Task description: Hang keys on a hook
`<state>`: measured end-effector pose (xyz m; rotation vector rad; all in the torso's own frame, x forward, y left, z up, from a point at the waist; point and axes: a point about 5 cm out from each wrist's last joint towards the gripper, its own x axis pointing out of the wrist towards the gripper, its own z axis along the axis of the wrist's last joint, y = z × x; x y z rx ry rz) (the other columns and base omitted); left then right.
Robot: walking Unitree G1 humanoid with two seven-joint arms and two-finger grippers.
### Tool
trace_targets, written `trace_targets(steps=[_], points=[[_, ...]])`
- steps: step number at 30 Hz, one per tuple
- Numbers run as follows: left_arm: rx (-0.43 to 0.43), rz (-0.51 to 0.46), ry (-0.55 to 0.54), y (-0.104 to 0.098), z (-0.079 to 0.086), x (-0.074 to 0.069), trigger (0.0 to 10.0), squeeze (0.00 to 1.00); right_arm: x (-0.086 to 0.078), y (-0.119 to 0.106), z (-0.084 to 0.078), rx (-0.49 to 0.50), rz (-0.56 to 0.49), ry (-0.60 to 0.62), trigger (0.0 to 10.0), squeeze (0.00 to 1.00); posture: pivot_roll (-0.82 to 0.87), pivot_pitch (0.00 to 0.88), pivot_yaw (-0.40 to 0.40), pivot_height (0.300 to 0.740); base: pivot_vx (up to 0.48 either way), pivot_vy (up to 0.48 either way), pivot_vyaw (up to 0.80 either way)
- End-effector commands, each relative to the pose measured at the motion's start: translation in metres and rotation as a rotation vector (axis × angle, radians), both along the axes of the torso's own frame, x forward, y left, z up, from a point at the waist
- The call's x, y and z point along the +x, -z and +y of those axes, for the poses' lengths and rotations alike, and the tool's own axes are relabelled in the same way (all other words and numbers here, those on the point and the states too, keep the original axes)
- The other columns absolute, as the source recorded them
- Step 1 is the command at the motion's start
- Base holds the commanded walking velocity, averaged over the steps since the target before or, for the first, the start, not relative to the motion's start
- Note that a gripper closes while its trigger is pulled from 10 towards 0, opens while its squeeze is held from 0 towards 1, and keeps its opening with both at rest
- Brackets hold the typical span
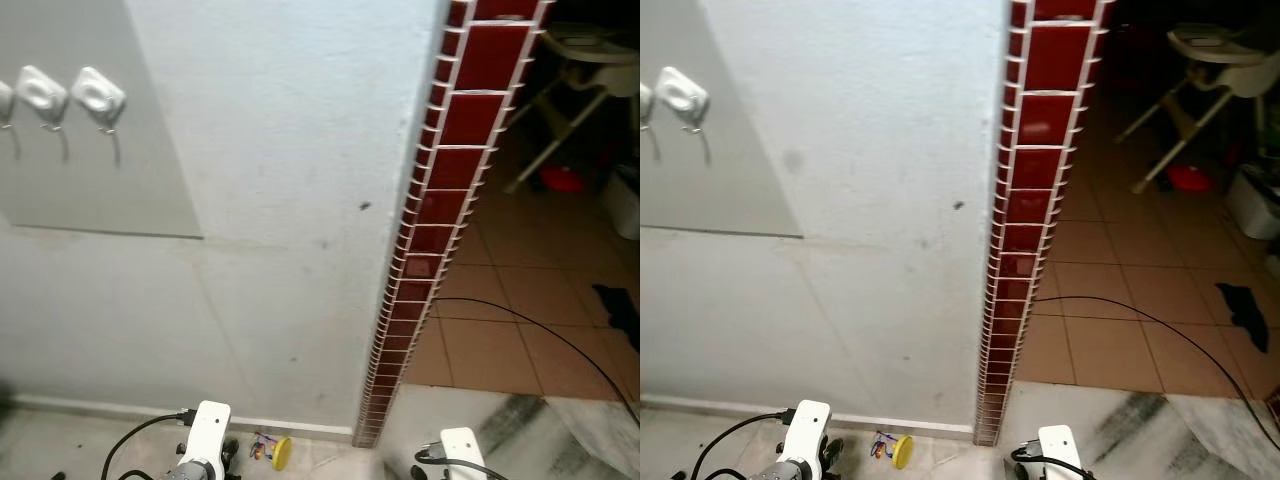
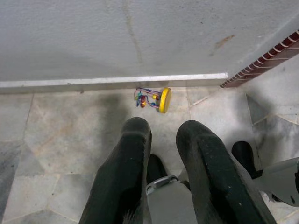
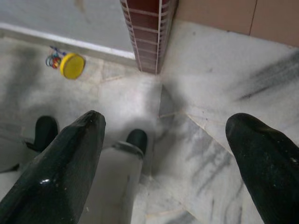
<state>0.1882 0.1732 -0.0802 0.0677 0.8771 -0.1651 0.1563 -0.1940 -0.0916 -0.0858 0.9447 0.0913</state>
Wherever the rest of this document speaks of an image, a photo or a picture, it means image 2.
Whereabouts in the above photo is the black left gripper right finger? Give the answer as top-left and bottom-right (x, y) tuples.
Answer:
(176, 119), (277, 224)

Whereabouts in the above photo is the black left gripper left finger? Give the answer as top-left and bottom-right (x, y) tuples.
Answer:
(78, 117), (152, 224)

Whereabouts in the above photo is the robot left leg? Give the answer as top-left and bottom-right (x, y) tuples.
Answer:
(146, 154), (195, 224)

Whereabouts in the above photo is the robot leg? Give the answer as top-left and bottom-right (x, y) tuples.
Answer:
(231, 141), (299, 209)
(146, 154), (195, 224)

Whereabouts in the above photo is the robot right leg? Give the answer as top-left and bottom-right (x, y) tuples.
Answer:
(231, 141), (299, 209)

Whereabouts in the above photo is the yellow bead maze toy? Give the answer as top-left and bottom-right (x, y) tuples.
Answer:
(134, 87), (172, 114)

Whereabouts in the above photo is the red brick pattern strip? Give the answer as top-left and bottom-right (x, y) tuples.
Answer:
(219, 29), (299, 89)

